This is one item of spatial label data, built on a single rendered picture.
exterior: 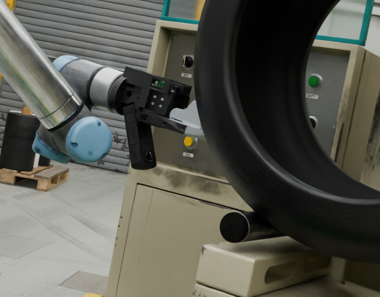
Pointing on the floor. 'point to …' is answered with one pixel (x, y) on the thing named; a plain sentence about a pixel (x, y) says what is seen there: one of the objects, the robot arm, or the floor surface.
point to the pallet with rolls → (25, 154)
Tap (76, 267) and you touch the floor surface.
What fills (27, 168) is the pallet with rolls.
